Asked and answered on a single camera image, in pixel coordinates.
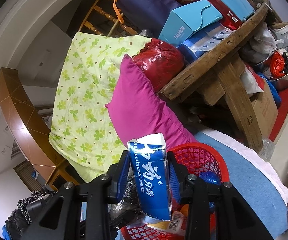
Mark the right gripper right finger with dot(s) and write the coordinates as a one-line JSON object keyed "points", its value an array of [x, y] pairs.
{"points": [[233, 218]]}

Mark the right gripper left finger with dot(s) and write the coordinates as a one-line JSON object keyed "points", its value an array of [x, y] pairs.
{"points": [[81, 211]]}

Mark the blue plastic bag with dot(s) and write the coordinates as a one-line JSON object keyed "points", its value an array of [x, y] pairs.
{"points": [[210, 179]]}

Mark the red white medicine box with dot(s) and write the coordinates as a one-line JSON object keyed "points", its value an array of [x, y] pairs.
{"points": [[177, 226]]}

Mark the blue toothpaste box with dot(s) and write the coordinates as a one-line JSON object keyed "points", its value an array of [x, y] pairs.
{"points": [[149, 164]]}

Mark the orange wrapper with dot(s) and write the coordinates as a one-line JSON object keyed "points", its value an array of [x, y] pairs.
{"points": [[184, 210]]}

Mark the black plastic bag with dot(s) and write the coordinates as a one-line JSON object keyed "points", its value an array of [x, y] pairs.
{"points": [[129, 201]]}

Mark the red mesh trash basket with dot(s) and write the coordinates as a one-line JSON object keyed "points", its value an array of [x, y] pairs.
{"points": [[197, 158]]}

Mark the black jacket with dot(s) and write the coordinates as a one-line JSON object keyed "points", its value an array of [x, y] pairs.
{"points": [[16, 224]]}

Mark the blue fleece blanket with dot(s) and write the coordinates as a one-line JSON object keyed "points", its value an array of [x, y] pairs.
{"points": [[256, 189]]}

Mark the pink bed sheet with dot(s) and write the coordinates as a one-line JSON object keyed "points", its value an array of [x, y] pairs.
{"points": [[263, 166]]}

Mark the green clover quilt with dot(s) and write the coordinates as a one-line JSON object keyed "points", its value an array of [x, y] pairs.
{"points": [[81, 129]]}

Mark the wooden cabinet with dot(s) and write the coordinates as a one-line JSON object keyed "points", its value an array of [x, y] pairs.
{"points": [[31, 133]]}

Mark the magenta pillow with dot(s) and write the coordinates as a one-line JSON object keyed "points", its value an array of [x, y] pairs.
{"points": [[136, 111]]}

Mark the cardboard box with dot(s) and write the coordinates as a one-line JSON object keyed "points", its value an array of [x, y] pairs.
{"points": [[265, 110]]}

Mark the old wooden round table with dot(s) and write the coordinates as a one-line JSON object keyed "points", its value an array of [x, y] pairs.
{"points": [[218, 62]]}

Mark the steel bowl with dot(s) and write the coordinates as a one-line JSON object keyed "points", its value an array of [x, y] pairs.
{"points": [[287, 75]]}

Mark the red plastic bag bundle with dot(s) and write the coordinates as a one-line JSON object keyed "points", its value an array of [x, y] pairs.
{"points": [[160, 62]]}

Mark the blue white dotted box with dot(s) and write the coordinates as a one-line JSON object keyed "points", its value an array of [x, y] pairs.
{"points": [[203, 41]]}

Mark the light blue fashion box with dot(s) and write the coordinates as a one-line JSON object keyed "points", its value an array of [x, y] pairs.
{"points": [[185, 21]]}

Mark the wooden stair railing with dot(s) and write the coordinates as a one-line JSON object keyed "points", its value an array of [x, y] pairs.
{"points": [[101, 19]]}

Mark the navy bag orange handles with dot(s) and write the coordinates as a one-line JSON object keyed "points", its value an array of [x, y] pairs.
{"points": [[148, 14]]}

